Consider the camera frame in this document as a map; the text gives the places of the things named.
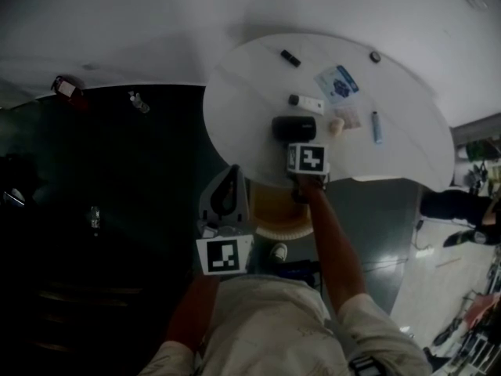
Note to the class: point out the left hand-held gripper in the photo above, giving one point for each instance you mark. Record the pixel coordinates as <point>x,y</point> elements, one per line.
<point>222,252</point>

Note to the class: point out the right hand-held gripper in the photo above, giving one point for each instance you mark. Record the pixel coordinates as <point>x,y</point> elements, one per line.
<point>311,158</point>

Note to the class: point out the person's right forearm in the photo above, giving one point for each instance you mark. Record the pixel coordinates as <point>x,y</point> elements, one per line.
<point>332,241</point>

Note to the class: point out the person's left forearm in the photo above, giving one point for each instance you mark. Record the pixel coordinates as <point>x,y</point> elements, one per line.
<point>192,308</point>

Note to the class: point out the beige round sponge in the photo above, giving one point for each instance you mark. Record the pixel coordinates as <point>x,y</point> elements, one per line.
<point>337,126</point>

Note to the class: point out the white tube with black cap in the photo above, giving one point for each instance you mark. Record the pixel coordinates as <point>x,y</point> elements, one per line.
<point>309,104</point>

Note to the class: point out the pink patterned packet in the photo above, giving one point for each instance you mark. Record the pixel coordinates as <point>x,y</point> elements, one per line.
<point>349,116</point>

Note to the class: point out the slim blue tube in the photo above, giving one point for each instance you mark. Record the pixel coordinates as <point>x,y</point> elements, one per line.
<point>377,127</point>

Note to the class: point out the blue and white packet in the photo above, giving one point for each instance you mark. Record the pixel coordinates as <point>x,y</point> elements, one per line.
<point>336,84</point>

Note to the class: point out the person's white shoe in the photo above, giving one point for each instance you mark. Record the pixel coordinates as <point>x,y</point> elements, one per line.
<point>278,252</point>

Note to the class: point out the small black remote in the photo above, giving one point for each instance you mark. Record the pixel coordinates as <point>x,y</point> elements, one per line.
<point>290,57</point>

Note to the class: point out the white round table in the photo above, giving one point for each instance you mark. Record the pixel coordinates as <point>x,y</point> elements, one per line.
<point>411,131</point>

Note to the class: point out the dark desk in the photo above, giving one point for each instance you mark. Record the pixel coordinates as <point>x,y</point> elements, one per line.
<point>117,163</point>

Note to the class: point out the small round black disc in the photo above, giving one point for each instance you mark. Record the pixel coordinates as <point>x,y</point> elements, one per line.
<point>375,56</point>

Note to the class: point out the clear pump bottle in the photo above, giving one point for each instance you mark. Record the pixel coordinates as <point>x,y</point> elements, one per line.
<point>139,102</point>

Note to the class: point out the clear plastic water bottle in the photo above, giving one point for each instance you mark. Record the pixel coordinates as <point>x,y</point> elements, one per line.
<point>94,218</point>

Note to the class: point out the person's beige shirt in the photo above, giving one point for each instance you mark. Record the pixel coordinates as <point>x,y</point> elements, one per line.
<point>274,327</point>

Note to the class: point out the white power strip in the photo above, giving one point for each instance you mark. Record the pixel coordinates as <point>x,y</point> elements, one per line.
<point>424,253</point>

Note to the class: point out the grey metal cabinet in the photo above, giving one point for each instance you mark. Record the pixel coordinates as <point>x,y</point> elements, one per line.
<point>475,129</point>

